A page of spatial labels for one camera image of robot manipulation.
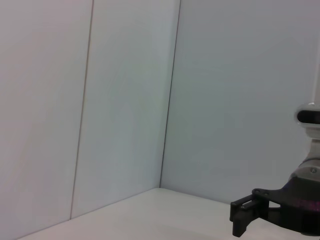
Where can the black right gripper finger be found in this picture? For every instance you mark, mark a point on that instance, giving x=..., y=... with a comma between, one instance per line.
x=242, y=215

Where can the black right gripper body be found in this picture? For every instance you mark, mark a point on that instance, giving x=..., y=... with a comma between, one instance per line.
x=300, y=210

